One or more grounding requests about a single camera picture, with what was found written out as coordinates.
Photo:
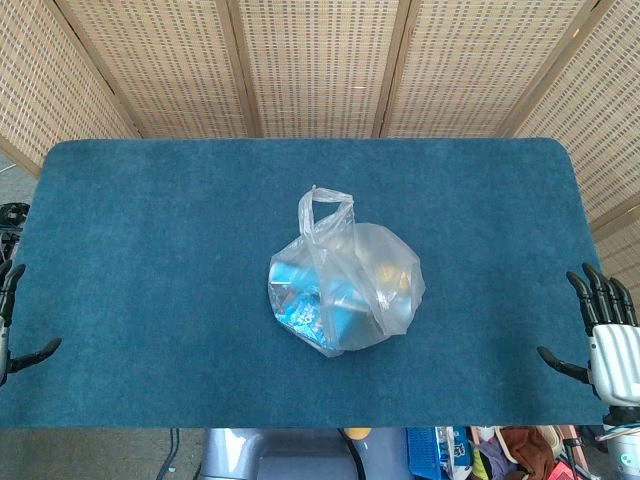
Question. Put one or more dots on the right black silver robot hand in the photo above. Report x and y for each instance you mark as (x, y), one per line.
(615, 355)

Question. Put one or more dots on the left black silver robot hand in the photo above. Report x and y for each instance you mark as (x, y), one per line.
(6, 300)

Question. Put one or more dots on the clear plastic bag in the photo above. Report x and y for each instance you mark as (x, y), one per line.
(390, 300)

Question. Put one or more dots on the brown cloth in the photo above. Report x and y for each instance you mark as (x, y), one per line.
(527, 450)

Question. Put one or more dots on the red flat item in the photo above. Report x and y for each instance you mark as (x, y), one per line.
(560, 472)

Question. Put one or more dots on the blue carpet table mat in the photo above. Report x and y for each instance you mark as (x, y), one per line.
(150, 275)

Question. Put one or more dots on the white blue printed package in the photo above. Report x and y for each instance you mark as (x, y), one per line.
(452, 450)

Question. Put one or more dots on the blue plastic basket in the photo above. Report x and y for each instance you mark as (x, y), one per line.
(420, 450)

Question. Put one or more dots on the yellow round knob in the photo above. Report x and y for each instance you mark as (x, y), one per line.
(357, 432)

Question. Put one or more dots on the blue snack box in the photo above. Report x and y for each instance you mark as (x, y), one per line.
(300, 305)

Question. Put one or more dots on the blue-grey robot torso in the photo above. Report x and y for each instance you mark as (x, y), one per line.
(300, 457)

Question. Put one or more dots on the bamboo folding screen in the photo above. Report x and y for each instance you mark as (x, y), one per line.
(320, 65)

